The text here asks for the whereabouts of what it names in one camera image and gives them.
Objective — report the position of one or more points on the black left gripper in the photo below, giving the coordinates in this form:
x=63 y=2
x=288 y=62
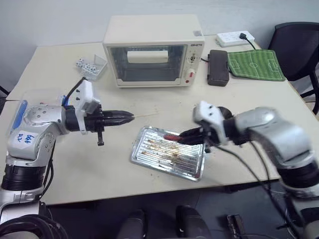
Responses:
x=93 y=120

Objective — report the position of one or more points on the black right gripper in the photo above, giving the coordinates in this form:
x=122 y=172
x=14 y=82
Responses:
x=208 y=134

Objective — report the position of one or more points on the red sausage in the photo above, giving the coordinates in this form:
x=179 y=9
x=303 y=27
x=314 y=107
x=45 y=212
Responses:
x=171 y=137

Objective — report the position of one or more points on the thin wooden skewer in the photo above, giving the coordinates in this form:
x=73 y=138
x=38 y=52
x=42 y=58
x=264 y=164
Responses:
x=147 y=115

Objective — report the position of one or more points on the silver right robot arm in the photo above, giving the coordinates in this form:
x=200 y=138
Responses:
x=274 y=129

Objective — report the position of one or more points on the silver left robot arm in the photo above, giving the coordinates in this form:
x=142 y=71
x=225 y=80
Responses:
x=37 y=117

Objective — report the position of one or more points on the silver ribbed baking tray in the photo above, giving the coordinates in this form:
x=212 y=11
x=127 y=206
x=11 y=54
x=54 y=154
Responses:
x=164 y=159

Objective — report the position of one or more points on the clear plastic cup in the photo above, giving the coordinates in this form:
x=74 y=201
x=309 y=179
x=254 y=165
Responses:
x=42 y=95

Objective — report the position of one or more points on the clear box with dice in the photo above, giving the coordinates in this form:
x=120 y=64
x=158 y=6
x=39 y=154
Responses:
x=91 y=67

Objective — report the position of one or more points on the black rectangular case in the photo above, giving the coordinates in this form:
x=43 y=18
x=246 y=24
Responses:
x=218 y=68

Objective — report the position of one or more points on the cream toaster oven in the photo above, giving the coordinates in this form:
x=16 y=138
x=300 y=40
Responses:
x=149 y=49

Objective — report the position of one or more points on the dark rounded shape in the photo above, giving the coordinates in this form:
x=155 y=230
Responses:
x=192 y=221
x=132 y=224

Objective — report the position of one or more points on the green soccer field mat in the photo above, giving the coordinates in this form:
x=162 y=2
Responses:
x=254 y=64

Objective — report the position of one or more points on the dark rectangular floor object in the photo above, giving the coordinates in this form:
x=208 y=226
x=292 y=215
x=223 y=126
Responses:
x=236 y=226

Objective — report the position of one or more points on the white power strip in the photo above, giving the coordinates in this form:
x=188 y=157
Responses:
x=230 y=38

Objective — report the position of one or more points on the black office chair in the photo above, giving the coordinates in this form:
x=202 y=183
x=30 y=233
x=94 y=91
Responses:
x=296 y=49

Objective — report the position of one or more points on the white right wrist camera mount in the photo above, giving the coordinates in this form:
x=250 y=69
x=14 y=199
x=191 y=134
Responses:
x=208 y=112

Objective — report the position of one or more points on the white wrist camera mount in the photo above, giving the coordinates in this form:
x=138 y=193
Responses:
x=86 y=95
x=208 y=112

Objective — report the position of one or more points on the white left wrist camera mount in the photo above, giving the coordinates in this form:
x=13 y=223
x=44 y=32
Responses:
x=86 y=95

